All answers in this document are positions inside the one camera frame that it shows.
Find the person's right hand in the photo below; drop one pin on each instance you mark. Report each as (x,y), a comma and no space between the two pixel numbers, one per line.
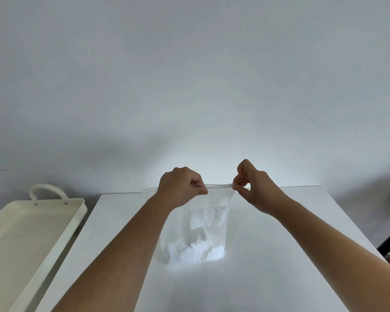
(263,191)

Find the person's left forearm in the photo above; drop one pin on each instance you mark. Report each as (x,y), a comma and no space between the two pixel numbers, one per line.
(117,256)

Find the person's left hand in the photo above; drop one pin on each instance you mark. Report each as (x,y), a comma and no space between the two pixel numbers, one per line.
(177,188)

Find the person's right forearm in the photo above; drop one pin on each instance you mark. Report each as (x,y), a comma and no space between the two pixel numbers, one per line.
(338,253)

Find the person's right thumb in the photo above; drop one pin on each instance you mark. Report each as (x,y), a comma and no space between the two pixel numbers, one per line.
(242,190)

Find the person's left thumb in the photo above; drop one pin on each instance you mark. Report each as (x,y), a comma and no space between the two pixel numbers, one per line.
(199,185)

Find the clear plastic zip bag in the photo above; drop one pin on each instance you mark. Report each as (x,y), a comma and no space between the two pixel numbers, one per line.
(214,204)

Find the white crumpled packets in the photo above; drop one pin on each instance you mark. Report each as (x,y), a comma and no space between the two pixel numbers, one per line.
(201,243)

